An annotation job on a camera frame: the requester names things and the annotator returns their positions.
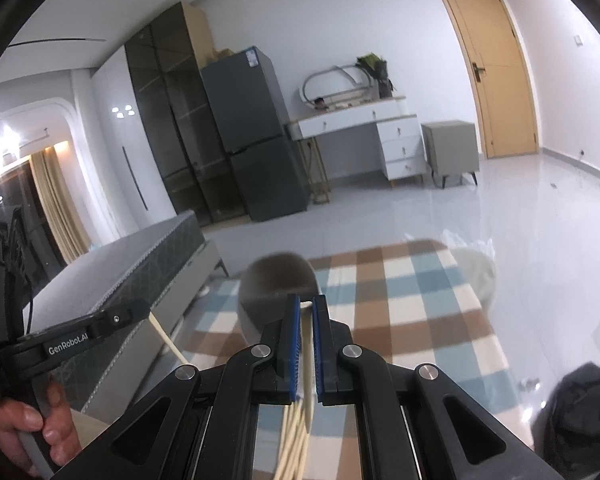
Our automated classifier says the grey nightstand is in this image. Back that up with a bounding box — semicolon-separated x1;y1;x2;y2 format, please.
421;120;481;190

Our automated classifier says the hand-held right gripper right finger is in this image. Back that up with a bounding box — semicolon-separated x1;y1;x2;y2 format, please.
313;294;566;480

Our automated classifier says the oval mirror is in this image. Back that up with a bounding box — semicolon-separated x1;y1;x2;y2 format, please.
300;63;381;108

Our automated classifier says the white round cushion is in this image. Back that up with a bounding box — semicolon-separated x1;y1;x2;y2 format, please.
452;246;498;318

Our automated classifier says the bundle of wooden chopsticks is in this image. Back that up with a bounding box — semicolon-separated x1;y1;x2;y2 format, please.
276;402;306;480

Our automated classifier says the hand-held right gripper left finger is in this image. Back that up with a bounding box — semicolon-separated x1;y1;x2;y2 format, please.
55;294;301;480

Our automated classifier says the dark grey fridge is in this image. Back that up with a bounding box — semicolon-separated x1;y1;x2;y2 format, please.
201;47;311;223

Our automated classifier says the white dressing table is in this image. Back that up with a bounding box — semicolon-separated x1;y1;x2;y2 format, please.
286;96;427;188

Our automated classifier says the grey bed frame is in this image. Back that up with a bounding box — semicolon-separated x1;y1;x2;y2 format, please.
82;239;229;426

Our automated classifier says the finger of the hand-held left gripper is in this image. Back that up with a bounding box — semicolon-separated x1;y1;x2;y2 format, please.
92;300;152;343

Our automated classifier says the wooden door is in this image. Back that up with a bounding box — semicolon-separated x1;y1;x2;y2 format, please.
430;0;540;160

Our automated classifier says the checked tablecloth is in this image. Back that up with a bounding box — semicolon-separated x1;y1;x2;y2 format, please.
172;239;536;480

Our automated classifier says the grey utensil holder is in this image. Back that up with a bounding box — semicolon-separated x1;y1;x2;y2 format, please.
237;252;323;351

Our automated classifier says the beige curtain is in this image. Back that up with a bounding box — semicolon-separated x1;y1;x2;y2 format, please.
30;147;93;261

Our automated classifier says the black cable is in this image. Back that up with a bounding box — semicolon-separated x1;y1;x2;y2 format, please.
26;270;37;336

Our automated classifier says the black backpack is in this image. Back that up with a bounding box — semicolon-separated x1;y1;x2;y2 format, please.
540;362;600;480

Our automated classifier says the green plant in black pot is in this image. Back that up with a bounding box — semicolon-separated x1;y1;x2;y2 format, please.
356;52;396;100

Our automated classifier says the clear plastic sheet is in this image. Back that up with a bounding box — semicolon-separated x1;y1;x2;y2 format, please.
442;229;496;256

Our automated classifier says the person's left hand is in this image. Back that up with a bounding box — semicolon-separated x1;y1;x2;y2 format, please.
0;380;74;472

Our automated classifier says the white wardrobe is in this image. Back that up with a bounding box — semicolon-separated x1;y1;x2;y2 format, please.
91;51;176;246

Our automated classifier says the dark glass cabinet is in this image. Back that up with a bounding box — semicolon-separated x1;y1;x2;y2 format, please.
125;1;251;226

